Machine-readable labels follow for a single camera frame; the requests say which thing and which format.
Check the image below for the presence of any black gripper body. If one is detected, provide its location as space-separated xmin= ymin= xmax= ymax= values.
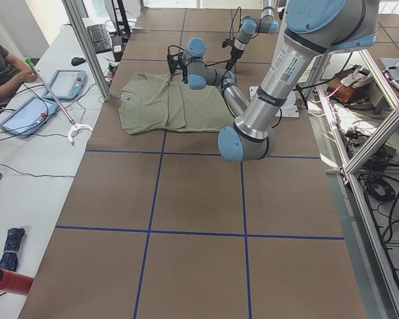
xmin=228 ymin=47 xmax=242 ymax=66
xmin=179 ymin=59 xmax=188 ymax=84

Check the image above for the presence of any olive green long-sleeve shirt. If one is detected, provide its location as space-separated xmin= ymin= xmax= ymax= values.
xmin=118 ymin=72 xmax=233 ymax=135

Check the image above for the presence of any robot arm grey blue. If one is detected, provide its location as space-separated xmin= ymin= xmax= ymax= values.
xmin=181 ymin=1 xmax=379 ymax=162
xmin=225 ymin=1 xmax=279 ymax=70

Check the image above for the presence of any black power adapter with label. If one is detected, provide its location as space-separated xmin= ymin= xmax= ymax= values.
xmin=111 ymin=35 xmax=124 ymax=62

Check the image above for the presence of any black keyboard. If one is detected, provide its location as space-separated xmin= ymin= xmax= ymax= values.
xmin=86 ymin=24 xmax=112 ymax=54

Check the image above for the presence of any black computer mouse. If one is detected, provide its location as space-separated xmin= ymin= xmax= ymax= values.
xmin=70 ymin=57 xmax=86 ymax=66

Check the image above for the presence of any brown box with white object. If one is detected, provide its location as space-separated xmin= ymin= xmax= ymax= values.
xmin=326 ymin=64 xmax=373 ymax=103

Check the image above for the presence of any blue teach pendant far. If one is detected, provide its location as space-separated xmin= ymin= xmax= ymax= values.
xmin=49 ymin=70 xmax=86 ymax=101

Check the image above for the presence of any blue teach pendant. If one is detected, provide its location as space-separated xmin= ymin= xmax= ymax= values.
xmin=0 ymin=96 xmax=58 ymax=138
xmin=49 ymin=70 xmax=86 ymax=101

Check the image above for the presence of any metal reacher stick white hook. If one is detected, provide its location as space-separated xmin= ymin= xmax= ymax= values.
xmin=25 ymin=58 xmax=92 ymax=145

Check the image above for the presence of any brown table cover mat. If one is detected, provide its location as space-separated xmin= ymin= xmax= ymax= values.
xmin=18 ymin=8 xmax=370 ymax=319

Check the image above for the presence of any blue teach pendant near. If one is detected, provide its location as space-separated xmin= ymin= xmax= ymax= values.
xmin=0 ymin=96 xmax=58 ymax=138

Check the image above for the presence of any seated person in grey shirt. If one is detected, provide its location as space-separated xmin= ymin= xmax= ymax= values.
xmin=0 ymin=44 xmax=38 ymax=104

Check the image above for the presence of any folded dark blue umbrella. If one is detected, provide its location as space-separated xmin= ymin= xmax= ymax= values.
xmin=0 ymin=227 xmax=25 ymax=272

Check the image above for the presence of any red cylinder tube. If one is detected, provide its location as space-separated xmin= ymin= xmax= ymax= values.
xmin=0 ymin=268 xmax=34 ymax=296

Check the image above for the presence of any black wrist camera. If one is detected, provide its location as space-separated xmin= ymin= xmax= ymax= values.
xmin=167 ymin=53 xmax=184 ymax=74
xmin=221 ymin=39 xmax=233 ymax=48

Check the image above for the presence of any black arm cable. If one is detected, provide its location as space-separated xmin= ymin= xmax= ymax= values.
xmin=227 ymin=6 xmax=243 ymax=41
xmin=166 ymin=45 xmax=240 ymax=97

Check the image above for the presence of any grey aluminium frame post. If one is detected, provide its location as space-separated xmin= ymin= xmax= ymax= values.
xmin=62 ymin=0 xmax=111 ymax=102

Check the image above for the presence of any aluminium frame rack right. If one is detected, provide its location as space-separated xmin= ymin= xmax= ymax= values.
xmin=305 ymin=0 xmax=399 ymax=319

